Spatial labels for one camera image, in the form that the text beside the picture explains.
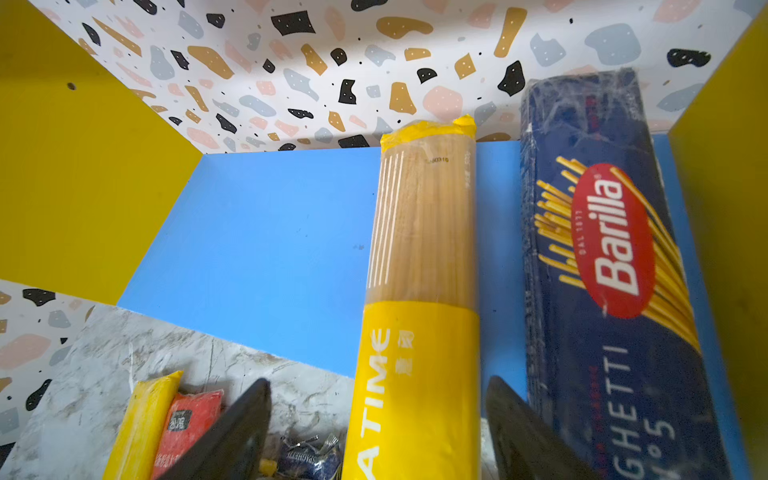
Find yellow shelf pink blue boards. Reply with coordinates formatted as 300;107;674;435
0;0;768;480

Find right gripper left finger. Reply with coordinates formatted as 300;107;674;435
159;378;272;479

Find yellow Pastatime bag large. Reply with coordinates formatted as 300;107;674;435
103;370;183;479

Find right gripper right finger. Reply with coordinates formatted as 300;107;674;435
485;376;600;479

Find blue portrait spaghetti bag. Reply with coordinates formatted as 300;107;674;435
275;434;343;480

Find red spaghetti bag right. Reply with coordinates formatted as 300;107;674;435
151;390;224;480

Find blue Barilla spaghetti box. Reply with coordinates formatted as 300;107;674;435
521;69;731;479

